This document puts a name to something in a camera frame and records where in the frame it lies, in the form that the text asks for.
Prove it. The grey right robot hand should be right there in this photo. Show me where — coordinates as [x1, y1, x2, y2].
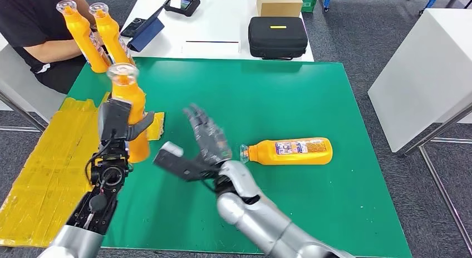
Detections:
[183, 103, 233, 168]

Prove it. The yellow tape patch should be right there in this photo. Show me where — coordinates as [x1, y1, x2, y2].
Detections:
[0, 92, 165, 249]

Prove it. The tablet in blue case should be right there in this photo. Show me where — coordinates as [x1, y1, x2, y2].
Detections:
[127, 6, 165, 53]

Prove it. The brown cardboard box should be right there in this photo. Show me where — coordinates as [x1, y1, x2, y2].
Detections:
[256, 0, 304, 18]

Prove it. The green plastic crate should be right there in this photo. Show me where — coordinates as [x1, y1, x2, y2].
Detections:
[299, 0, 318, 13]

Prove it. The black zip carrying case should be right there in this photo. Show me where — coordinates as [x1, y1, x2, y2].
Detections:
[248, 16, 309, 61]

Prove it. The black handheld controller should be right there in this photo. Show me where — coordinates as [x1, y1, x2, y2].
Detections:
[163, 0, 201, 18]

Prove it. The person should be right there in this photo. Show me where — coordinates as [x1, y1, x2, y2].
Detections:
[0, 0, 97, 95]

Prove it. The white rectangular desk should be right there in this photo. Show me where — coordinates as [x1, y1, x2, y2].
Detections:
[120, 0, 315, 62]

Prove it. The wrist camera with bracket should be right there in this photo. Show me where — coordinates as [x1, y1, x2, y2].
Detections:
[98, 98, 134, 142]
[153, 141, 222, 182]

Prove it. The orange bottle with clear cap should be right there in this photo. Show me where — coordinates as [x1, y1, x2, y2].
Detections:
[56, 0, 112, 74]
[106, 63, 151, 164]
[88, 2, 136, 66]
[240, 137, 333, 166]

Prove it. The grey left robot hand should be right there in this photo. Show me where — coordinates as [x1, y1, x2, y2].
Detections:
[123, 111, 156, 142]

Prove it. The black smartphone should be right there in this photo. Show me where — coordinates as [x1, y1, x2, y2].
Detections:
[120, 17, 147, 38]

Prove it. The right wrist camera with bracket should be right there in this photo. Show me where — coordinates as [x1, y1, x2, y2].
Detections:
[153, 141, 222, 182]

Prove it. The green table mat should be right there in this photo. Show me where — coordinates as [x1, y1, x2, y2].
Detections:
[66, 56, 413, 258]

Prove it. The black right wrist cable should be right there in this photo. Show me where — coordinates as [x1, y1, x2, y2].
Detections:
[199, 177, 218, 194]

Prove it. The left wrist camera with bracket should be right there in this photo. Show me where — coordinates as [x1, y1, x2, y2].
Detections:
[98, 98, 134, 142]

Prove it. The white table with metal legs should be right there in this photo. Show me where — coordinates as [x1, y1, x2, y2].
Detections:
[0, 33, 67, 133]
[368, 7, 472, 250]

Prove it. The person's left hand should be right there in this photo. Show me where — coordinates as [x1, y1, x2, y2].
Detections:
[92, 29, 106, 48]

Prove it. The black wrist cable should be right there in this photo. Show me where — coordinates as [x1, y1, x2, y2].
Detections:
[199, 177, 218, 194]
[85, 138, 113, 183]

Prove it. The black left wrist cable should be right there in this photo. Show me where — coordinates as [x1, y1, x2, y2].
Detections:
[85, 138, 113, 183]

